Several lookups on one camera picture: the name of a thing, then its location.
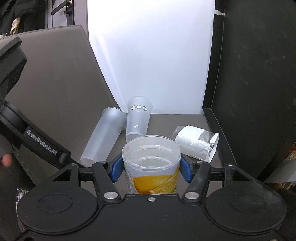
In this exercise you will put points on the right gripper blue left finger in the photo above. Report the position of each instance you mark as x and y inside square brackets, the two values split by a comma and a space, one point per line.
[116, 167]

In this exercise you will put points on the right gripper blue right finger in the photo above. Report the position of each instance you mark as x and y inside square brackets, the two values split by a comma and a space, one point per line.
[187, 168]

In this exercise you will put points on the clear cup with orange label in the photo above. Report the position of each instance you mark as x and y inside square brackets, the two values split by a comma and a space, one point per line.
[151, 165]

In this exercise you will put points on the white wrapped glass cup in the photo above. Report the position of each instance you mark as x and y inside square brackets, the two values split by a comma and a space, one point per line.
[196, 142]

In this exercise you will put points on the tall frosted plastic cup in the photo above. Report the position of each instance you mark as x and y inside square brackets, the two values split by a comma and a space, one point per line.
[104, 136]

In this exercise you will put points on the short frosted plastic cup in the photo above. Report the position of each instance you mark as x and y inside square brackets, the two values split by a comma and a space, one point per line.
[138, 113]

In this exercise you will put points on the person's left hand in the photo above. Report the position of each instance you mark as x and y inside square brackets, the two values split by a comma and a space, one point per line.
[6, 160]

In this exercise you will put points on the black tray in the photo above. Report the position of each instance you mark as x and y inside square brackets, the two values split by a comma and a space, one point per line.
[250, 92]

